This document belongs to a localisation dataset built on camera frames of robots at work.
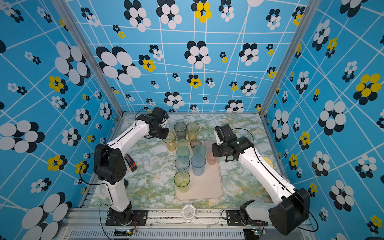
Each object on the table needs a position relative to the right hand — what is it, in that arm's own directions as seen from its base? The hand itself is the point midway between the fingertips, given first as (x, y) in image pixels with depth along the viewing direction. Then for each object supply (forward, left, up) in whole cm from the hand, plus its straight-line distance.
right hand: (217, 149), depth 79 cm
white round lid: (-28, +14, -11) cm, 34 cm away
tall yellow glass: (+17, +14, -4) cm, 22 cm away
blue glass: (-5, +19, -7) cm, 21 cm away
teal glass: (+7, +21, -14) cm, 26 cm away
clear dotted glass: (+12, +4, -15) cm, 20 cm away
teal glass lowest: (+7, +10, -12) cm, 17 cm away
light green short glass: (+13, +21, -13) cm, 28 cm away
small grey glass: (+13, +12, -12) cm, 22 cm away
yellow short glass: (+7, +27, -4) cm, 28 cm away
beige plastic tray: (-14, +5, -16) cm, 22 cm away
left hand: (+13, +31, -4) cm, 34 cm away
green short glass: (-12, +20, -13) cm, 27 cm away
